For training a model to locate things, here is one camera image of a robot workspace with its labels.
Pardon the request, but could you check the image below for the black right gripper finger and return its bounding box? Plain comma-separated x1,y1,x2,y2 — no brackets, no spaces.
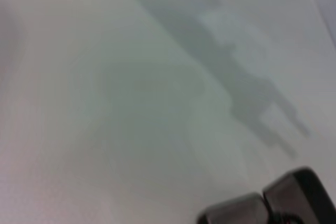
262,166,336,224
196,192,269,224

